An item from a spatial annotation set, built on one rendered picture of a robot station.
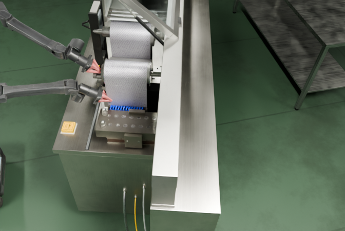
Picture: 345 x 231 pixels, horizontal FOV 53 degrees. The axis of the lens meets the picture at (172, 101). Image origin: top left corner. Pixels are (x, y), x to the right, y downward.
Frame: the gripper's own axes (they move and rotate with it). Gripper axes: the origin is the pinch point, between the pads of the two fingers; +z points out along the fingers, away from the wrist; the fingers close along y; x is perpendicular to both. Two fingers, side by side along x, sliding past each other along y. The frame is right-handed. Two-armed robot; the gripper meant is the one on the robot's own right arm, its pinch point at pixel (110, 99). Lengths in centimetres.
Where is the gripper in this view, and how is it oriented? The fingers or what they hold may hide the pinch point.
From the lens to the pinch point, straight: 208.3
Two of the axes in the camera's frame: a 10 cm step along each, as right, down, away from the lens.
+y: -0.4, 7.4, -6.7
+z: 8.5, 3.7, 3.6
